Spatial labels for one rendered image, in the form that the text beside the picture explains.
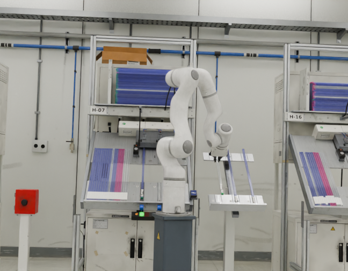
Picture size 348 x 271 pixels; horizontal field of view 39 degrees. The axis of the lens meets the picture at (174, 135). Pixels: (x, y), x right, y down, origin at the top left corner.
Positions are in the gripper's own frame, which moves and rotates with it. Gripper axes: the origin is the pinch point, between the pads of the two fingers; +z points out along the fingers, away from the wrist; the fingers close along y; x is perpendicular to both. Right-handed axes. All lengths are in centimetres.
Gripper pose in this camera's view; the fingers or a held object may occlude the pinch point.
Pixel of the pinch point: (217, 158)
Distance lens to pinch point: 311.0
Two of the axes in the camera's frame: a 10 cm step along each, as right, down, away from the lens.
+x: 0.3, 7.9, -6.1
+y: -10.0, -0.3, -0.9
